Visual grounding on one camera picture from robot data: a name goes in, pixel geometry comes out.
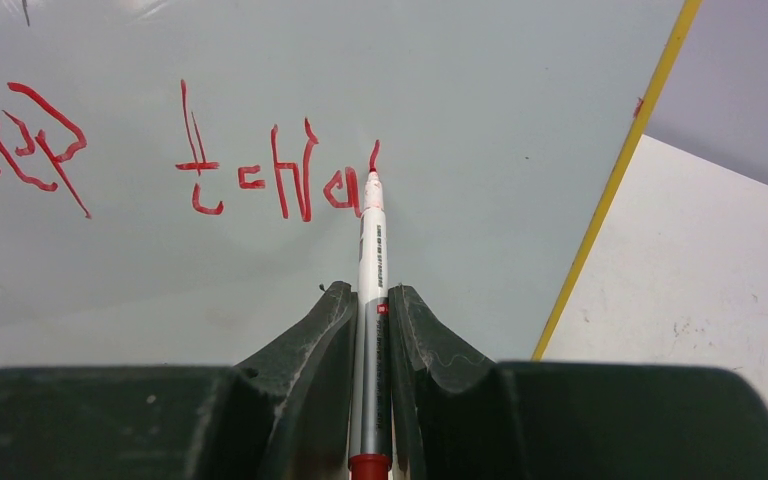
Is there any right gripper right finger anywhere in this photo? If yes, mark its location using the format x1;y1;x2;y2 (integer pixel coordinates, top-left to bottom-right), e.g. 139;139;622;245
389;285;768;479

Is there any yellow framed whiteboard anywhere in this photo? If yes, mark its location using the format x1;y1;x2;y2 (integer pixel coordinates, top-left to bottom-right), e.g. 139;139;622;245
0;1;699;366

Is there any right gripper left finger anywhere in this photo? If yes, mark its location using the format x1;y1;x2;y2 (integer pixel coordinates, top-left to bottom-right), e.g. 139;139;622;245
0;281;357;479

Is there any red white marker pen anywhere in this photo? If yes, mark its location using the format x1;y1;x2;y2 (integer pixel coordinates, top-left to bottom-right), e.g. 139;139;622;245
348;169;392;479

